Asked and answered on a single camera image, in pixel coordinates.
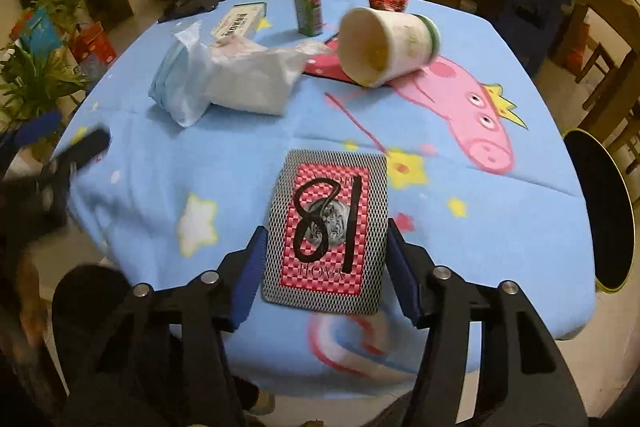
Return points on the blue gift box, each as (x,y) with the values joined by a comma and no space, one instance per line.
(39,32)

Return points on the red tiger playing card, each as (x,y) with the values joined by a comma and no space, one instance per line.
(325,227)

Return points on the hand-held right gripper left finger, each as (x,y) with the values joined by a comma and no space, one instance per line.
(247,274)

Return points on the red gift box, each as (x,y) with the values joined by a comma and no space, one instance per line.
(95,44)

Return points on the blue plastic stool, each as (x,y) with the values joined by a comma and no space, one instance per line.
(530,17)

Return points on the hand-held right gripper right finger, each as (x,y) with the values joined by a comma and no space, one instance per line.
(402,279)

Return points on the wooden dining chair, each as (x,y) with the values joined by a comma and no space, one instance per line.
(597,57)
(622,132)

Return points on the white cardboard box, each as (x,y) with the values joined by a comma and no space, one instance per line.
(240,21)

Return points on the purple drink carton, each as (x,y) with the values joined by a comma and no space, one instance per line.
(307,2)

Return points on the small red packet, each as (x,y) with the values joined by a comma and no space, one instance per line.
(387,1)

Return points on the green potted plant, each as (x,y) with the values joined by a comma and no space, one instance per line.
(35,77)

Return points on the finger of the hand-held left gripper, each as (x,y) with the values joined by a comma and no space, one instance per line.
(85,147)
(37,128)

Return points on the blue cartoon printed blanket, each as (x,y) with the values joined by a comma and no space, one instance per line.
(200,177)

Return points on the red bag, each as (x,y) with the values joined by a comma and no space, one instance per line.
(576,47)

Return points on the blue face mask pack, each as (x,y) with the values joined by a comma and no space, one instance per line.
(175,77)

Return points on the white plastic bag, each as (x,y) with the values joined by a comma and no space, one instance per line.
(255,79)

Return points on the white paper noodle cup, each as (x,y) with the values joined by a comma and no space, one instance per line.
(395,42)

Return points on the black bag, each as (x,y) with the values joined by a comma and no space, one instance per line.
(595,212)

